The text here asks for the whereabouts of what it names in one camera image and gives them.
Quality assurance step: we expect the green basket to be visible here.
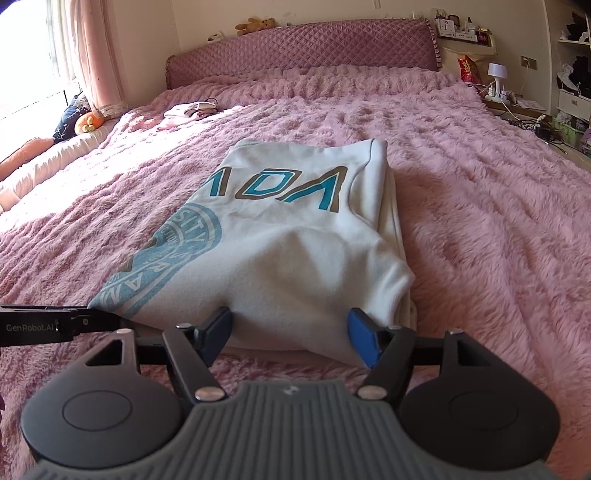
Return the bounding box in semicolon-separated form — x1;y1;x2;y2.
554;119;584;149

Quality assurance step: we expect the white sweatshirt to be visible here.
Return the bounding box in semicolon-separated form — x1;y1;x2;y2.
91;139;417;366

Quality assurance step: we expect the white table lamp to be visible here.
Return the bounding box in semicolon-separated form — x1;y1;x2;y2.
488;63;508;94

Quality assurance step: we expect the white desk calendar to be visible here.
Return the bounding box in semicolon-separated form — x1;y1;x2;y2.
435;18;456;38

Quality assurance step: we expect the pink curtain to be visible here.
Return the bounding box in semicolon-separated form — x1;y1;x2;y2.
46;0;128;118

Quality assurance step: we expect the navy blue pillow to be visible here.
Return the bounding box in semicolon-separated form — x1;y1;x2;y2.
52;92;91;144

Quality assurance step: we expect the brown teddy bear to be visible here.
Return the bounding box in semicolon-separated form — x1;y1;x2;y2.
235;18;277;36

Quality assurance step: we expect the folded clothes pile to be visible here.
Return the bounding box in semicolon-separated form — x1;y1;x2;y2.
164;98;218;119

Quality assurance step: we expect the purple quilted headboard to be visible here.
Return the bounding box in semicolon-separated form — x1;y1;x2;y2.
165;19;442;90

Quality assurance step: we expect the red snack bag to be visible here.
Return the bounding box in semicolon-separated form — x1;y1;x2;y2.
458;55;482;85

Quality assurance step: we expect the white window seat cushion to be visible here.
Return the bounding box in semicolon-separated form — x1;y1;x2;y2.
1;120;117;212

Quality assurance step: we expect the orange plush toy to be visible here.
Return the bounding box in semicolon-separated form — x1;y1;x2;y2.
74;111;105;135

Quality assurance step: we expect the pink fluffy bed blanket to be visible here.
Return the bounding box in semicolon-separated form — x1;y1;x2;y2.
1;66;590;479

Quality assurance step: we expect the white power strip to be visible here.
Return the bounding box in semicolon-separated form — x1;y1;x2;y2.
484;91;513;105

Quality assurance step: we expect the white open shelf unit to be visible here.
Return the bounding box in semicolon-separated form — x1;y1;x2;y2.
543;1;590;155

